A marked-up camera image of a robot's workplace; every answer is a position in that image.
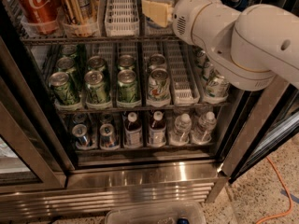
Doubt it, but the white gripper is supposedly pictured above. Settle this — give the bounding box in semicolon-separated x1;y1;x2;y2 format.
141;0;221;45

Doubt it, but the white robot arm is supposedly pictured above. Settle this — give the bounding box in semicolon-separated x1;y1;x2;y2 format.
141;0;299;91

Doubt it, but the empty middle shelf tray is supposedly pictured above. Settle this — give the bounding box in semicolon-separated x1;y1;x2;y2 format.
164;42;200;105

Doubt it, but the back white diet can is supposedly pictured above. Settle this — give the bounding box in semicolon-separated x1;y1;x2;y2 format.
148;53;167;72

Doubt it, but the white diet can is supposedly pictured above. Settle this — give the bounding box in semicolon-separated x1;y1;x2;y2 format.
148;68;170;101
148;53;167;72

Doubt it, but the back right white-green can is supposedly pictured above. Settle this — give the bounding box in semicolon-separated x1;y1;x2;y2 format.
193;48;206;68

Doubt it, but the white-green can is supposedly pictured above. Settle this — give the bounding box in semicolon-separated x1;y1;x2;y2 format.
193;48;206;68
202;62;214;81
205;74;230;98

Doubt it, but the green can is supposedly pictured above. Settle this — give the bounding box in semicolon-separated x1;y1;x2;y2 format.
87;56;110;78
118;54;135;71
60;44;86;66
49;72;80;105
118;69;139;103
84;70;110;105
54;56;84;93

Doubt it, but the middle right white-green can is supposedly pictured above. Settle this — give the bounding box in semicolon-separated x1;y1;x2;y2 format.
202;62;214;81

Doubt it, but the front white diet can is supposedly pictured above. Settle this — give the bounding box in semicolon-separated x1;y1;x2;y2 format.
148;68;170;101

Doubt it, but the gold soda can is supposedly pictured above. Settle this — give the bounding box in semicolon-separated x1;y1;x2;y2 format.
61;0;99;37

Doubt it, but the front right white-green can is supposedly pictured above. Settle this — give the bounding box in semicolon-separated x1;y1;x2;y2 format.
205;74;230;98

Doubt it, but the back left green can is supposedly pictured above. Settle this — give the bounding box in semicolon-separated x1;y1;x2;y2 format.
60;44;86;66

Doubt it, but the stainless steel fridge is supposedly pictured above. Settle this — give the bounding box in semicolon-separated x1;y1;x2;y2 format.
0;0;299;224

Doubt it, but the middle left green can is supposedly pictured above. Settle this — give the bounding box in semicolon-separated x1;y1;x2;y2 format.
54;56;84;93

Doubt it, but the red coca-cola can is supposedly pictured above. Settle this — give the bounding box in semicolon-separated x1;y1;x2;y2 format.
17;0;58;35

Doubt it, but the front left green can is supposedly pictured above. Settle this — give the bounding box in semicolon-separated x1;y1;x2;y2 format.
49;72;80;105

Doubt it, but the back left silver can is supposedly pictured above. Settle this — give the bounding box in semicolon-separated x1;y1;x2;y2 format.
72;113;89;125

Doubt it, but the open fridge door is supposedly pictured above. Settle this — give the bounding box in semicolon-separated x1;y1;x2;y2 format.
221;77;299;183

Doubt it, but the front left silver can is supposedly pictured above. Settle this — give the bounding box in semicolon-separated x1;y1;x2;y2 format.
72;124;92;147

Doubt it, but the blue can in bin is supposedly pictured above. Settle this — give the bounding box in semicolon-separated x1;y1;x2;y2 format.
177;217;190;224

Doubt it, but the left clear water bottle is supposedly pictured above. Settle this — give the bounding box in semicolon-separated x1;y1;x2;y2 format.
170;113;192;146

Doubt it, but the clear water bottle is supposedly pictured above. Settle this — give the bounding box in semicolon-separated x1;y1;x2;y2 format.
170;113;192;146
192;111;217;145

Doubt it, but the right clear water bottle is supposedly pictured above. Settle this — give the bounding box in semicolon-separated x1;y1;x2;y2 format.
192;111;217;145

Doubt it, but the right brown drink bottle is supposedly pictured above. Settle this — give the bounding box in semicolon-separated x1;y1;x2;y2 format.
149;111;166;147

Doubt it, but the brown drink bottle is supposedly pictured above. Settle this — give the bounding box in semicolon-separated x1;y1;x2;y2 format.
124;112;143;148
149;111;166;147

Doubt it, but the left brown drink bottle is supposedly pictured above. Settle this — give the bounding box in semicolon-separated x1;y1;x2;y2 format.
124;112;143;148

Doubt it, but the clear plastic bin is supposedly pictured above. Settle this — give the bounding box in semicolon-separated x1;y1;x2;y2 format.
105;201;206;224

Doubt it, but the orange cable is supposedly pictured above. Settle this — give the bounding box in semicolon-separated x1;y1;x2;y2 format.
255;156;294;224

